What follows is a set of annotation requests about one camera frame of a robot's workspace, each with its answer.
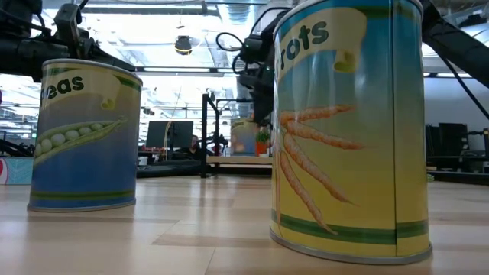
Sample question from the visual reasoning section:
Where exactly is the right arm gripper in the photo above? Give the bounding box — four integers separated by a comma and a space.
237, 60, 275, 126

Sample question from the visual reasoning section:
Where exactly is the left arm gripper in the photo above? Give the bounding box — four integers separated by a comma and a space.
66, 32, 137, 73

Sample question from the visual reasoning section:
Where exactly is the tall beige blue label can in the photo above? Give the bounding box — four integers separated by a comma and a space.
230, 119, 260, 157

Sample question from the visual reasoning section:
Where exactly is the tall carrots label can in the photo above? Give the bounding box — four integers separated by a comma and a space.
269, 0, 434, 267

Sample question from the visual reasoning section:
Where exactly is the tall peas label can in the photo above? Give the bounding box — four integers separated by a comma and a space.
26, 58, 144, 214

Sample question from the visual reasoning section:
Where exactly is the short teal label can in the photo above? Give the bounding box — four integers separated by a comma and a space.
0, 157, 34, 186

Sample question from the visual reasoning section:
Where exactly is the green plant in orange pot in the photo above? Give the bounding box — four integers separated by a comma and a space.
254, 131, 271, 157

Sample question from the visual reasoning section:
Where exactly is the black jointed desk device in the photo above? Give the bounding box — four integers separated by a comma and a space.
208, 131, 231, 157

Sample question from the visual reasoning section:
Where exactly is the long ceiling light strip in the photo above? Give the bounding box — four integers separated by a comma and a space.
135, 66, 245, 78

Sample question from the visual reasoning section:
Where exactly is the black dome ceiling fixture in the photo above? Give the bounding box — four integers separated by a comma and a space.
174, 34, 193, 57

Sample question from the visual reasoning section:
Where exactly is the person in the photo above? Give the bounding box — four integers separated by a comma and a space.
189, 134, 202, 156

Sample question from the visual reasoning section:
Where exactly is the black computer monitor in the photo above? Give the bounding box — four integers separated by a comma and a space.
145, 120, 195, 150

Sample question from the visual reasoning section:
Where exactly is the black cloth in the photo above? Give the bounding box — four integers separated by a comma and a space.
136, 158, 203, 180

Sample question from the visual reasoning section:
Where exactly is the narrow dark monitor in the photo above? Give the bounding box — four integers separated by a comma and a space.
425, 125, 440, 157

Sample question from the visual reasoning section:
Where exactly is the wide dark monitor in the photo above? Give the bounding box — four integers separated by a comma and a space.
438, 122, 469, 157

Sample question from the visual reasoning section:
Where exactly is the dark desk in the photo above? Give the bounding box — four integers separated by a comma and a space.
425, 154, 489, 167

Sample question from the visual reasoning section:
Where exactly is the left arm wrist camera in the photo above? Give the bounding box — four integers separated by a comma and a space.
53, 2, 84, 58

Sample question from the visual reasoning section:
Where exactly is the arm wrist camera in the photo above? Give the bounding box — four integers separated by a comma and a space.
239, 34, 264, 64
53, 2, 84, 58

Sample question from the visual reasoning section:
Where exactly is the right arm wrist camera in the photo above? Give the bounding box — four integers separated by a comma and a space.
239, 34, 264, 64

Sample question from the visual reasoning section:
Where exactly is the wooden shelf with black frame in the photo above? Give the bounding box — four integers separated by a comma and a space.
201, 92, 273, 179

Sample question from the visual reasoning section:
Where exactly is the black looped gripper cable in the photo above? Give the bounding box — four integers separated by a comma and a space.
215, 31, 246, 74

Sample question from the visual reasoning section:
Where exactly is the black aluminium rig frame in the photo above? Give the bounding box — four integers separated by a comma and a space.
0, 137, 34, 158

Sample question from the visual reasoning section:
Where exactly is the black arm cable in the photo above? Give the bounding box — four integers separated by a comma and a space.
437, 53, 489, 121

